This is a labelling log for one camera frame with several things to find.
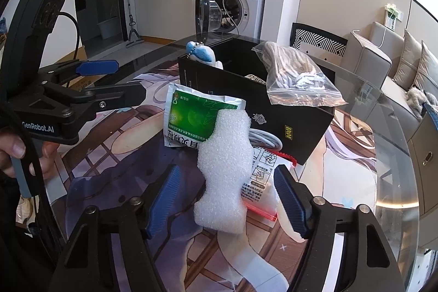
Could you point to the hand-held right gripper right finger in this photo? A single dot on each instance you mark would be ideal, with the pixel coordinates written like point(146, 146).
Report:
point(289, 199)

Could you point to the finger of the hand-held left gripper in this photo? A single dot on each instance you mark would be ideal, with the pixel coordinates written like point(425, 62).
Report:
point(119, 95)
point(97, 67)

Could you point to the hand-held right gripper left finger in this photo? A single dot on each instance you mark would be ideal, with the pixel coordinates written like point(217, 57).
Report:
point(164, 199)

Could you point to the red and white printed bag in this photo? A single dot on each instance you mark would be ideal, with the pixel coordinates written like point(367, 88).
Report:
point(260, 182)

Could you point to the white foam piece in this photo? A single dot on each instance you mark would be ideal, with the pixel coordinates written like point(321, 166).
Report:
point(226, 175)

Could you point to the green sachet packet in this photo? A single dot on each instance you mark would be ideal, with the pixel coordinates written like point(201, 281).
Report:
point(191, 110)

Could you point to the black cardboard box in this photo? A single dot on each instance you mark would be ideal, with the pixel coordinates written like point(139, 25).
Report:
point(260, 107)

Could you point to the person's left hand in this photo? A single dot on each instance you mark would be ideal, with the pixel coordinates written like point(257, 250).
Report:
point(12, 146)

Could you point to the brown cardboard carton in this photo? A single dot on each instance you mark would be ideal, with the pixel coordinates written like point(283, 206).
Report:
point(84, 81)

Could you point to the grey bucket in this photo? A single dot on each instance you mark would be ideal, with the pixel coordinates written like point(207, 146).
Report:
point(108, 28)

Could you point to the mop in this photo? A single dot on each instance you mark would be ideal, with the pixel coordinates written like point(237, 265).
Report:
point(131, 28)

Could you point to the printed table mat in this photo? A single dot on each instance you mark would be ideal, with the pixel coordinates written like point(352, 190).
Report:
point(119, 158)

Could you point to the kitchen counter cabinets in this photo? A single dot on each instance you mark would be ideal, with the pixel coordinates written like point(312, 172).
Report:
point(160, 4)

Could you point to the beige side cabinet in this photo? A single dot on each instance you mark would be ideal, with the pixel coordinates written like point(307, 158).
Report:
point(427, 162)

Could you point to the patterned back chair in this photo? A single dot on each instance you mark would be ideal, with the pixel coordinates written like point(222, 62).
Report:
point(318, 39)

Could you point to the grey furry cloth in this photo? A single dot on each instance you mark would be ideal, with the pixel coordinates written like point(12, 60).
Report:
point(419, 100)

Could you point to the beige sofa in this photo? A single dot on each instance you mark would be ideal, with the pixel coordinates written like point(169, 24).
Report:
point(369, 56)

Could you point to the grey cushion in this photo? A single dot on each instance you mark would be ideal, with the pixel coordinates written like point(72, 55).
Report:
point(429, 69)
point(407, 56)

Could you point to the wall power strip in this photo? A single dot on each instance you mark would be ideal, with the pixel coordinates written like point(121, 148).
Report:
point(391, 16)

